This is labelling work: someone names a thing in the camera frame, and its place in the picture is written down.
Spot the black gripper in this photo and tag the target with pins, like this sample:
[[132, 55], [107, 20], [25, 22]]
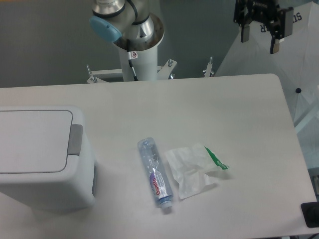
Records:
[[278, 21]]

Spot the white trash can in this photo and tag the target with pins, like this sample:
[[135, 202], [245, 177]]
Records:
[[72, 188]]

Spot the white trash can lid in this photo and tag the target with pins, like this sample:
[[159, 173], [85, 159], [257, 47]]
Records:
[[37, 141]]

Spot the white green plastic bag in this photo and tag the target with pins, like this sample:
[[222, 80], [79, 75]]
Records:
[[192, 168]]

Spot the clear plastic water bottle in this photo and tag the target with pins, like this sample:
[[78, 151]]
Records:
[[156, 173]]

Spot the black object at edge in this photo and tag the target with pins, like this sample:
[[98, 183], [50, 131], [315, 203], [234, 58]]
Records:
[[310, 212]]

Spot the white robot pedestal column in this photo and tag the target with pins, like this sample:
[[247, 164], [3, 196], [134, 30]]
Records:
[[138, 64]]

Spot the white metal base frame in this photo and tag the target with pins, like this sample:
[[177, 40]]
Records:
[[133, 72]]

